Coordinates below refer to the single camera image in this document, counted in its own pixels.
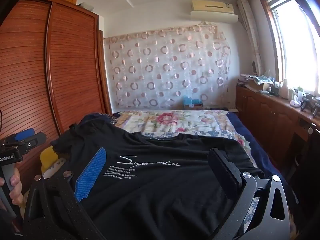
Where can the wooden sideboard cabinet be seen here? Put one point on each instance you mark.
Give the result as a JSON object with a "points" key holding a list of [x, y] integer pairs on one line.
{"points": [[270, 115]]}

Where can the black T-shirt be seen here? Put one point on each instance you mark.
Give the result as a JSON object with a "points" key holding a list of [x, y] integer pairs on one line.
{"points": [[155, 192]]}

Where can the clutter pile on cabinet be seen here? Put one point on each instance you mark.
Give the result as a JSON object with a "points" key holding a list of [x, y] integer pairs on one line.
{"points": [[255, 81]]}

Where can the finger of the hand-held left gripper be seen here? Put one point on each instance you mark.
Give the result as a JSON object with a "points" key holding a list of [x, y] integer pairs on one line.
{"points": [[23, 135], [37, 138]]}

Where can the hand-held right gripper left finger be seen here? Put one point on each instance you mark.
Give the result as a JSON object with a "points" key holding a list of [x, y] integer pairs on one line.
{"points": [[91, 172]]}

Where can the yellow pillow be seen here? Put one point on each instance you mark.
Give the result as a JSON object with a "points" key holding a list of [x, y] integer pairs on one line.
{"points": [[48, 158]]}

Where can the green-capped small bottle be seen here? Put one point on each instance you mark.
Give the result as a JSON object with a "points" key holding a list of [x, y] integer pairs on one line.
{"points": [[300, 92]]}

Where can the floral quilt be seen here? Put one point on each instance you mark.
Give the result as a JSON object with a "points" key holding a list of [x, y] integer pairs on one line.
{"points": [[175, 122]]}

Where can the blue tissue pack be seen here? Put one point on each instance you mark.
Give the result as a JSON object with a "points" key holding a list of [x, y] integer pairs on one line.
{"points": [[191, 102]]}

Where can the window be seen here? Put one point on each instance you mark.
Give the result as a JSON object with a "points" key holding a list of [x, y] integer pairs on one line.
{"points": [[295, 50]]}

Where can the navy bed sheet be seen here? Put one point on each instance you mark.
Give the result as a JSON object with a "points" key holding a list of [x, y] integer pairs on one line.
{"points": [[260, 145]]}

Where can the person's left hand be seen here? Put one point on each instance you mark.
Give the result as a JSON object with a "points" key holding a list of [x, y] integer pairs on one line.
{"points": [[15, 190]]}

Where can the sheer circle-patterned curtain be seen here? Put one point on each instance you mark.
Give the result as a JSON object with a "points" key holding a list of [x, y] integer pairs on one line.
{"points": [[162, 67]]}

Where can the navy medallion-patterned cloth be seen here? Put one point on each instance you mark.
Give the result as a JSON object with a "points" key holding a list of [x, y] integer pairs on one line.
{"points": [[111, 120]]}

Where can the dark bulky object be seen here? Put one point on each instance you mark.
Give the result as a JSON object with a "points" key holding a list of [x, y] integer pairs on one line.
{"points": [[307, 160]]}

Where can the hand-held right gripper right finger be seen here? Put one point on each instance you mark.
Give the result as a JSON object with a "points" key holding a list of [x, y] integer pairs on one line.
{"points": [[225, 175]]}

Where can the wooden slatted wardrobe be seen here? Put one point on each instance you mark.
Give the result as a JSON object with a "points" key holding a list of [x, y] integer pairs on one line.
{"points": [[62, 67]]}

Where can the lace window curtain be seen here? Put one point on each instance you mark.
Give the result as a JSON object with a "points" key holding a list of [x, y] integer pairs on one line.
{"points": [[250, 35]]}

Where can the white blue-floral sheet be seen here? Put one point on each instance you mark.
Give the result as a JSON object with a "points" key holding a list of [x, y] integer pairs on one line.
{"points": [[58, 163]]}

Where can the white bottle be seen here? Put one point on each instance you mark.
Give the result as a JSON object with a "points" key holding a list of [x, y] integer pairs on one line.
{"points": [[283, 90]]}

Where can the wall air conditioner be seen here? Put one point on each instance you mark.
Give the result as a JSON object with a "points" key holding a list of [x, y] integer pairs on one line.
{"points": [[212, 15]]}

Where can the navy blue cloth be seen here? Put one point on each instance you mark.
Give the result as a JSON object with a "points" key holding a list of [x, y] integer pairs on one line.
{"points": [[100, 118]]}

